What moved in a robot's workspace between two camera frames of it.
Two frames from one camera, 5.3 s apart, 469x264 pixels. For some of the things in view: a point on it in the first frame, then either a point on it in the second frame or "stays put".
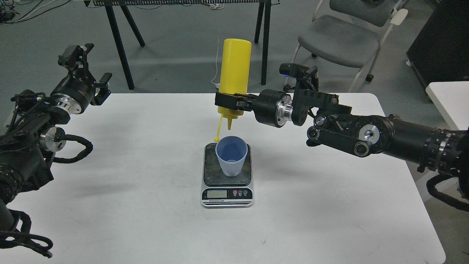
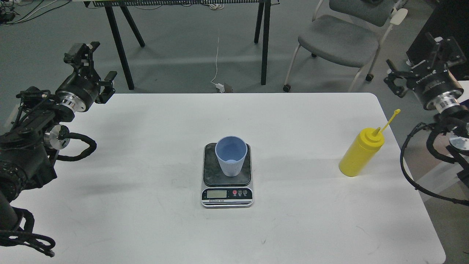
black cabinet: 440,52 stays put
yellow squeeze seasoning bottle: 235,74 → 368,141
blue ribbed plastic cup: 231,151 stays put
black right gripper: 271,106 → 434,84
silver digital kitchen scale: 219,191 stays put
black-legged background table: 121,4 stays put
